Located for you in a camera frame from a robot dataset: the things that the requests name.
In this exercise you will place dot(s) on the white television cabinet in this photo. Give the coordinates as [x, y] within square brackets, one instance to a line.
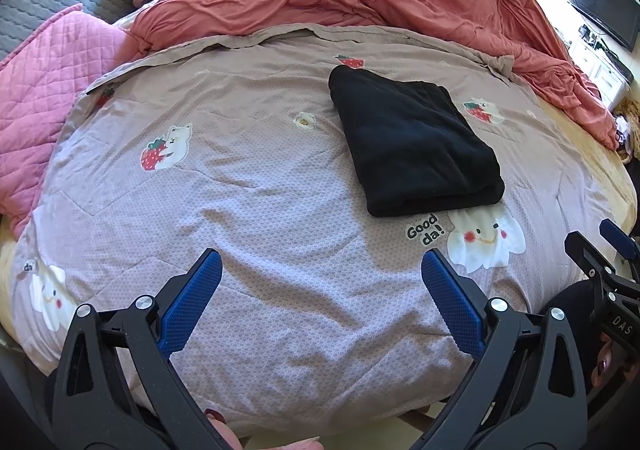
[595, 65]

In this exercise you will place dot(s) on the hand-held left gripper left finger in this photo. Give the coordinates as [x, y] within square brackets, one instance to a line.
[192, 305]

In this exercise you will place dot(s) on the black flat screen television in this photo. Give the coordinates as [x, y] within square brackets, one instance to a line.
[600, 5]

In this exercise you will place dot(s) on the pink quilted blanket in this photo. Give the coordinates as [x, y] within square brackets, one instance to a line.
[40, 95]

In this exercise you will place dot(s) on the black sweater with orange cuffs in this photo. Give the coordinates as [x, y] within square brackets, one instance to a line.
[415, 145]

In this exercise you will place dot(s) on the yellow bed sheet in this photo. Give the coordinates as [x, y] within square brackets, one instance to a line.
[600, 165]

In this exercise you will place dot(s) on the person's right hand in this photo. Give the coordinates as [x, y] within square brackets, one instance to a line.
[607, 360]

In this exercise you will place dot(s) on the person's left hand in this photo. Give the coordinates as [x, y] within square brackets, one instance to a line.
[227, 435]

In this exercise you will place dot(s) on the printed mauve blanket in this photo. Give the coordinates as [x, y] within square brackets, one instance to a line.
[250, 205]

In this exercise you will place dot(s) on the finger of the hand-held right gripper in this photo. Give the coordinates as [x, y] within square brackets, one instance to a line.
[585, 255]
[617, 240]

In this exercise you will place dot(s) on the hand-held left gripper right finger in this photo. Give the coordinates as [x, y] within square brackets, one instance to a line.
[452, 302]

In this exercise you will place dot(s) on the tan and white bundle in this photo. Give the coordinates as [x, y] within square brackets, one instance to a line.
[630, 125]

